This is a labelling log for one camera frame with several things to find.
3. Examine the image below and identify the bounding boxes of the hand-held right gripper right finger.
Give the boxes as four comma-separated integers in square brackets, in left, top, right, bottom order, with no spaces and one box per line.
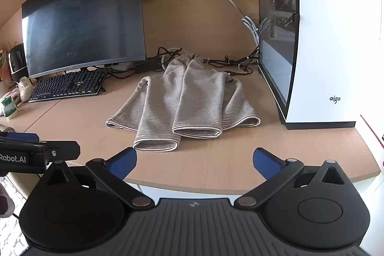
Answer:
[235,147,346,210]

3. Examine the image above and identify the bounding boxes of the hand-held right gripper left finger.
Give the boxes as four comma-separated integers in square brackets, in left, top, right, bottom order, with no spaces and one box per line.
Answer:
[42,147,152,210]

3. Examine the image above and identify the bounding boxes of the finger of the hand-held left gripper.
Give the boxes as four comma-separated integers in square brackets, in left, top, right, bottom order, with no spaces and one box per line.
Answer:
[44,140,81,162]
[0,131,41,143]

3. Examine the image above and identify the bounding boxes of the beige striped sweater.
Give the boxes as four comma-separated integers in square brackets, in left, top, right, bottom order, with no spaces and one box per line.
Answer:
[105,53,261,152]

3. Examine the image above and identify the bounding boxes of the white bottle green cap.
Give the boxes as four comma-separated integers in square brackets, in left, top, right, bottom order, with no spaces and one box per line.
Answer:
[0,94,19,120]

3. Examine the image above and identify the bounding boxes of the white sneaker figurine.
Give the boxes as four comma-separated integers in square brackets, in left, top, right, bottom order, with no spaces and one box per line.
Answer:
[17,76,38,102]

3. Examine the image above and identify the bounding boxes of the black keyboard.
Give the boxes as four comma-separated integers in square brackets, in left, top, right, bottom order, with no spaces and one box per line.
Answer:
[28,68,109,103]

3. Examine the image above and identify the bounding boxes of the black curved monitor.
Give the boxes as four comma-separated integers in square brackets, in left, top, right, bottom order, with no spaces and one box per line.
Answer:
[21,0,147,79]

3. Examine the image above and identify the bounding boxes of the right computer monitor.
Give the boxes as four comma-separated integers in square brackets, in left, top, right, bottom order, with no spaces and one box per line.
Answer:
[255,0,384,130]

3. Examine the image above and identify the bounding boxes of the black cables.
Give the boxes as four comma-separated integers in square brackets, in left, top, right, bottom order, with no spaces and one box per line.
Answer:
[103,46,260,80]

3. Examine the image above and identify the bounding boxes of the white looped cable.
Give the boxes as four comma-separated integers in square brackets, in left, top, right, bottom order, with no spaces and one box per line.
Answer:
[161,48,183,65]

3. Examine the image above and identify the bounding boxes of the white cable bundle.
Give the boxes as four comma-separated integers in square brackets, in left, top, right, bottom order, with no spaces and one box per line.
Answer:
[241,15,262,44]

